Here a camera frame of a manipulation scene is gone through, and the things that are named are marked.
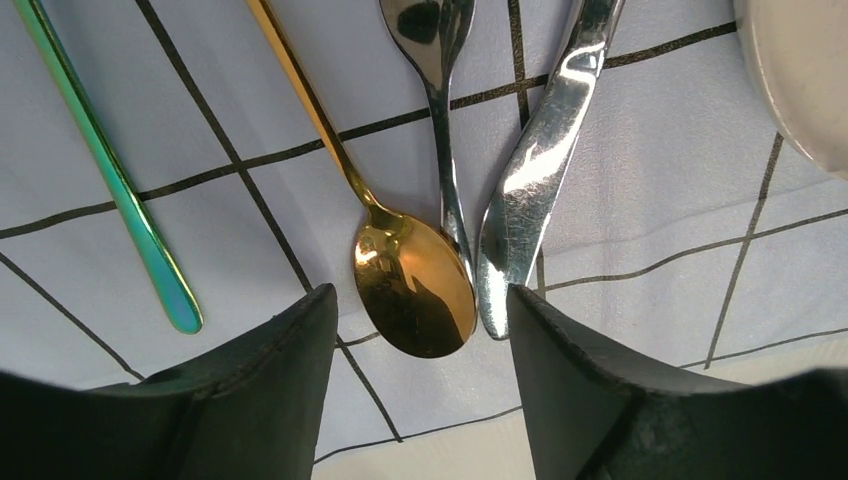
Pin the cream pink branch plate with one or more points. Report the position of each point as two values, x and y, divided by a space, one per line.
795 53

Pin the metal cutlery piece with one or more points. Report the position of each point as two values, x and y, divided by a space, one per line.
521 204

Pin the iridescent rainbow fork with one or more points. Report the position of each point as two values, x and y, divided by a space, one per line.
173 291

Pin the silver metal fork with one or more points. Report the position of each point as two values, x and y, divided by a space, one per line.
431 35

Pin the white checked tablecloth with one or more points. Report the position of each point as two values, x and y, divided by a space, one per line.
687 227

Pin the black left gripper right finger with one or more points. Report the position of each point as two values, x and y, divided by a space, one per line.
597 409

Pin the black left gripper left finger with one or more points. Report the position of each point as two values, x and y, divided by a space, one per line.
250 408

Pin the metal spoon wooden handle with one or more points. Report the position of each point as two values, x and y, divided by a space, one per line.
408 276

